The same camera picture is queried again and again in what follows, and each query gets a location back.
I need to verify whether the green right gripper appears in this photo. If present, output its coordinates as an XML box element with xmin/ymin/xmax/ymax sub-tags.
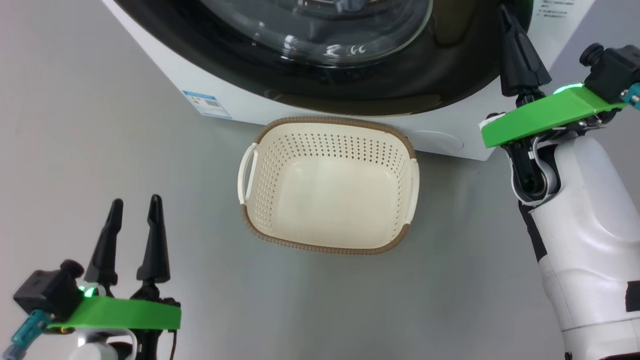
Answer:
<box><xmin>479</xmin><ymin>3</ymin><xmax>629</xmax><ymax>206</ymax></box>

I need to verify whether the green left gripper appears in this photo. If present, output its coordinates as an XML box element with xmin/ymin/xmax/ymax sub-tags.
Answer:
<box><xmin>47</xmin><ymin>194</ymin><xmax>182</xmax><ymax>360</ymax></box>

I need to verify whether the round black glass washer door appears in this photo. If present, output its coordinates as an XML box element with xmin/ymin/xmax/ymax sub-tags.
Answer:
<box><xmin>114</xmin><ymin>0</ymin><xmax>534</xmax><ymax>117</ymax></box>

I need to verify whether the white front-load washing machine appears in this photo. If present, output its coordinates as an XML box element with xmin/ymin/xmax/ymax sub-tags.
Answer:
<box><xmin>100</xmin><ymin>0</ymin><xmax>597</xmax><ymax>162</ymax></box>

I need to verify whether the blue white energy label sticker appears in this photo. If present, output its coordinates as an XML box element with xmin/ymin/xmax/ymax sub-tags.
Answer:
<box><xmin>182</xmin><ymin>90</ymin><xmax>233</xmax><ymax>120</ymax></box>

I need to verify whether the cream perforated laundry basket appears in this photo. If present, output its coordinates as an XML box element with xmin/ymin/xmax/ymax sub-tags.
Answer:
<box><xmin>237</xmin><ymin>116</ymin><xmax>420</xmax><ymax>256</ymax></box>

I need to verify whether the right gripper cable teal plug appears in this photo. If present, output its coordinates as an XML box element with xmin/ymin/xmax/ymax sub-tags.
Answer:
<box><xmin>622</xmin><ymin>82</ymin><xmax>640</xmax><ymax>109</ymax></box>

